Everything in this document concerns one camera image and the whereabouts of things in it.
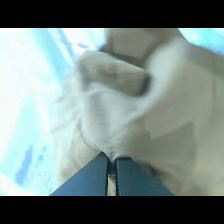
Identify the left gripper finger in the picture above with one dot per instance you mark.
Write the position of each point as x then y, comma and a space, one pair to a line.
90, 180

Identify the brown garment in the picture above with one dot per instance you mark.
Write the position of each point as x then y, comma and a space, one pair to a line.
160, 110

